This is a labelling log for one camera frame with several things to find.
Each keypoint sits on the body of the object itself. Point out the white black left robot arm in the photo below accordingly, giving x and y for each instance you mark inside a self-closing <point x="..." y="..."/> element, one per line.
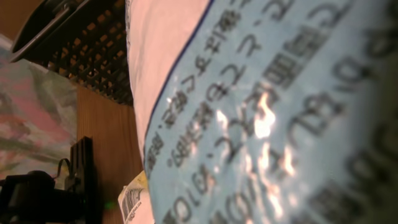
<point x="70" y="197"/>

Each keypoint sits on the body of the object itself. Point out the dark grey plastic basket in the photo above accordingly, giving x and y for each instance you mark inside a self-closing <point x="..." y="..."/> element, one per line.
<point x="83" y="41"/>

